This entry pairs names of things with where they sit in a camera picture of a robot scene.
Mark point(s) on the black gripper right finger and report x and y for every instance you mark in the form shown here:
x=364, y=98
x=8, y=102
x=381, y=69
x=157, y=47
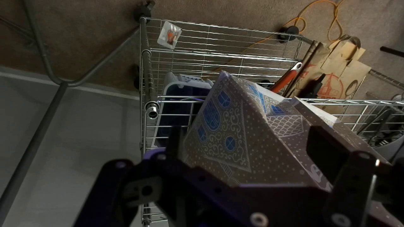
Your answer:
x=339, y=160

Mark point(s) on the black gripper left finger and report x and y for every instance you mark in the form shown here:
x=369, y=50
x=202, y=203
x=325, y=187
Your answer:
x=175, y=142

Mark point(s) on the dotted brown paper bag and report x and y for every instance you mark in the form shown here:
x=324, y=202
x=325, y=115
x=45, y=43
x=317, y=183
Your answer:
x=245, y=134

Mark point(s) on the blue plastic bin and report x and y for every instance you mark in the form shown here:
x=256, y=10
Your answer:
x=181, y=101

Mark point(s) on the cardboard pieces on floor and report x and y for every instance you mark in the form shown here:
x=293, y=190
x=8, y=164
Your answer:
x=340, y=64

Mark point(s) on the grey metal pole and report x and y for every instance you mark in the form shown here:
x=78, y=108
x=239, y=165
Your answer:
x=31, y=151

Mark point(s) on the white wire shelf rack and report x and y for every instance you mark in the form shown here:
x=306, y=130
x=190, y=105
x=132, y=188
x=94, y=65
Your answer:
x=206, y=50

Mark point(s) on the orange handled tool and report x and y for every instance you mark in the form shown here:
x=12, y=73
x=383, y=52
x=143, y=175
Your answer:
x=287, y=78

